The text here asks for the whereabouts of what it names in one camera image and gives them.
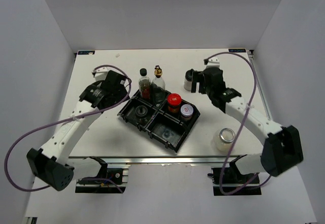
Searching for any black four-compartment tray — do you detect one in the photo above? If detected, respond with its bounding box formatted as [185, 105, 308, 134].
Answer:
[117, 91, 201, 152]

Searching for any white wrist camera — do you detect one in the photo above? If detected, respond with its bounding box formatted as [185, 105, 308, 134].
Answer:
[92, 67, 110, 82]
[204, 56, 220, 68]

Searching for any white shaker black cap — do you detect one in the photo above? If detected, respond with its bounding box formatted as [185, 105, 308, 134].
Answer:
[183, 69, 193, 91]

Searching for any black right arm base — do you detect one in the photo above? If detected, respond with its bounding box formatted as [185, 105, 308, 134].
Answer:
[207, 155, 262, 196]

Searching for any black-cap pepper grinder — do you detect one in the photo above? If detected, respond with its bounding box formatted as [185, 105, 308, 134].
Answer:
[135, 105, 148, 119]

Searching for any blue left table sticker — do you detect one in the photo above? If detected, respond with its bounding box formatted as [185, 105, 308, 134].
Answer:
[77, 50, 95, 55]

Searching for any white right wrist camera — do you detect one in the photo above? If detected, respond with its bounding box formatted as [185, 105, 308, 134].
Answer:
[204, 56, 220, 68]

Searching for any grey-lid spice jar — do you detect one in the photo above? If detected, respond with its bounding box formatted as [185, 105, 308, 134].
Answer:
[180, 104, 194, 121]

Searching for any aluminium right table rail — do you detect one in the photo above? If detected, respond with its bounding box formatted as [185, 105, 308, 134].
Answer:
[247, 50, 272, 119]

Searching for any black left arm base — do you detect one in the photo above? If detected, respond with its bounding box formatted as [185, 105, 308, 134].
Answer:
[75, 163, 128, 194]

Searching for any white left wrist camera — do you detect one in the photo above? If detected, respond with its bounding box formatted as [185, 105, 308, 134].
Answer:
[92, 67, 110, 82]

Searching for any aluminium table rail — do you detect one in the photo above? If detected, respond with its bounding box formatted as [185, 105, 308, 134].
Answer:
[247, 50, 272, 119]
[68, 155, 262, 165]

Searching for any red-label black-cap bottle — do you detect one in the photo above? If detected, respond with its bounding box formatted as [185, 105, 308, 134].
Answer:
[138, 68, 151, 101]

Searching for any round clear glass jar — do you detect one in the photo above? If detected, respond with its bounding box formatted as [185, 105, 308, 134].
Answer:
[212, 127, 236, 152]

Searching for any blue right table sticker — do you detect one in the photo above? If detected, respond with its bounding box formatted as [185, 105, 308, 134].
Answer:
[228, 48, 247, 53]

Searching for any clear glass oil bottle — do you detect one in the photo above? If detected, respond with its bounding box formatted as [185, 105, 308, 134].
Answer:
[152, 65, 166, 107]

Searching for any aluminium front table rail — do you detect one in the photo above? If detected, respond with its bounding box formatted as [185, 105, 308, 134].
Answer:
[68, 155, 262, 165]

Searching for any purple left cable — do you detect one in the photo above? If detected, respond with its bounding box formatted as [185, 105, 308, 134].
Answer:
[4, 65, 133, 194]

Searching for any blue table sticker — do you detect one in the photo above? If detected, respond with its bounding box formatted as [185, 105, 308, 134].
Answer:
[228, 48, 247, 53]
[77, 50, 95, 55]

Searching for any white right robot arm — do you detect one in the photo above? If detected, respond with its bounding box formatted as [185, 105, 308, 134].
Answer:
[191, 67, 304, 183]

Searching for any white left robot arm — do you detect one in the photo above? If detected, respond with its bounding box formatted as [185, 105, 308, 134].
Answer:
[26, 69, 131, 191]

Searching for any red-lid sauce jar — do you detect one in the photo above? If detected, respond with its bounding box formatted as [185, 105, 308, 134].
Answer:
[167, 93, 182, 114]

